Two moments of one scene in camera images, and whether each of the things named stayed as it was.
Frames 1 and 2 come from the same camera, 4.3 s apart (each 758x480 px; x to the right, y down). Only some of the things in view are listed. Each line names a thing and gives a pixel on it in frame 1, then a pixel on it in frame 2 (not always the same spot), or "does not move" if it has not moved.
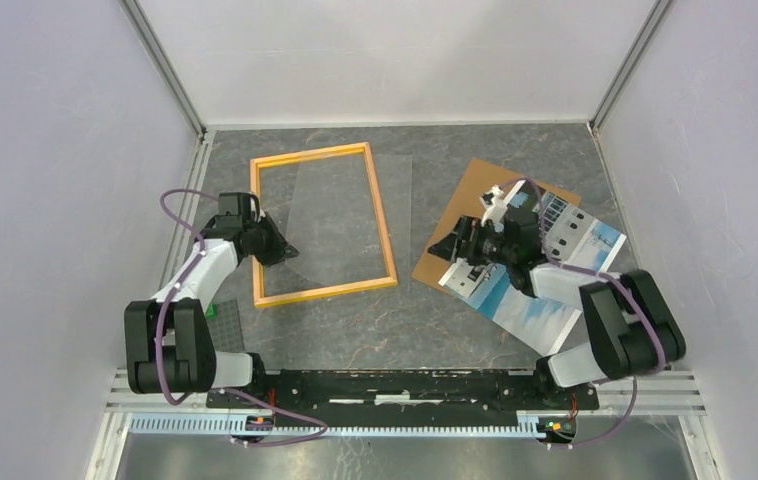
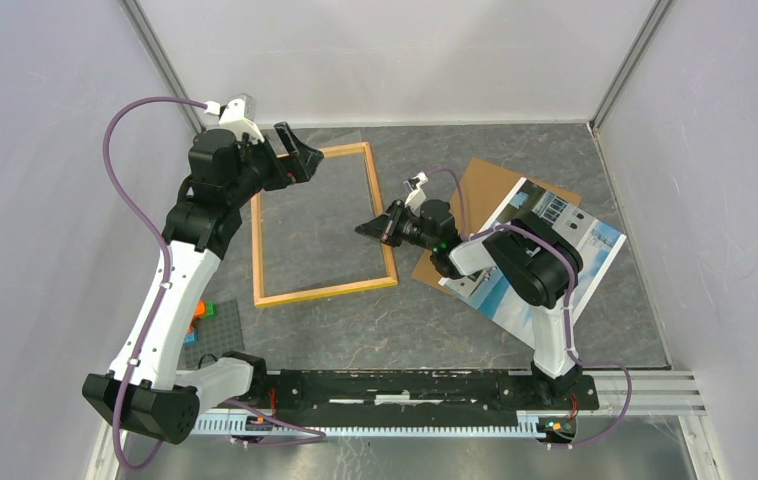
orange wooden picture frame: (389, 281) does not move
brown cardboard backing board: (477, 179) does not move
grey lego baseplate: (225, 328) does not move
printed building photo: (568, 236) does not move
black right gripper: (469, 230) -> (384, 227)
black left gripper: (280, 249) -> (303, 160)
